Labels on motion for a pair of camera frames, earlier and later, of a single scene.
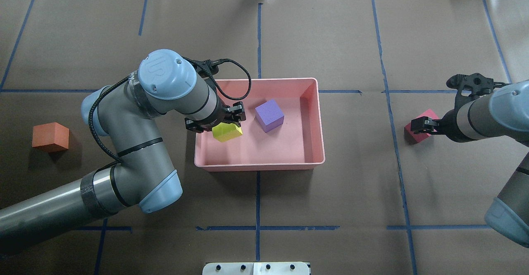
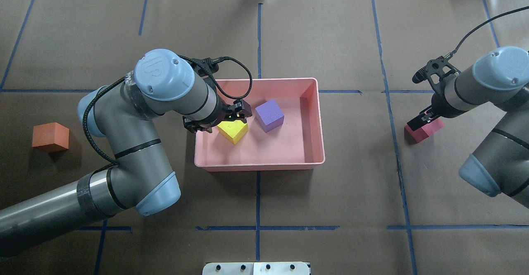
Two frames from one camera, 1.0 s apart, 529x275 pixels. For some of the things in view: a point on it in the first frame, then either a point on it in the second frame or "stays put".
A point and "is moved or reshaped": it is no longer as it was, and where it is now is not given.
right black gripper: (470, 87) to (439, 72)
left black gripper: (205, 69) stays put
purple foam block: (270, 115) stays put
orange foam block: (50, 137) stays put
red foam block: (412, 138) stays put
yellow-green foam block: (223, 131) is moved or reshaped
